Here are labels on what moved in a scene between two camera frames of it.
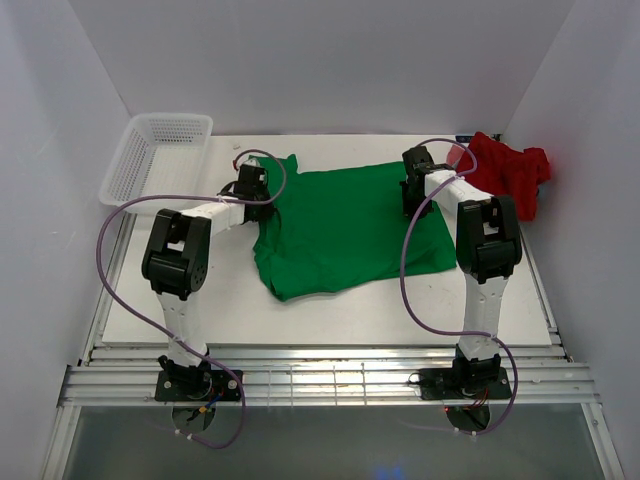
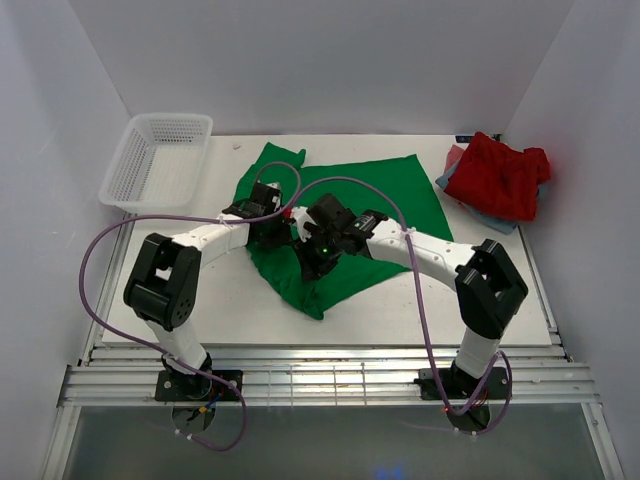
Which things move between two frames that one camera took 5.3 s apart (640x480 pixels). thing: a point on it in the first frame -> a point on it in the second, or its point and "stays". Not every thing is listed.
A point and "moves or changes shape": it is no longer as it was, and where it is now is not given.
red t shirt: x=507 y=170 stays
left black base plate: x=196 y=385 stays
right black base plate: x=464 y=383 stays
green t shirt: x=342 y=230 moves or changes shape
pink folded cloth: x=454 y=155 stays
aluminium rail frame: x=111 y=375 stays
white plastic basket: x=159 y=154 stays
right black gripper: x=409 y=210 -> x=312 y=267
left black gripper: x=265 y=213 -> x=283 y=237
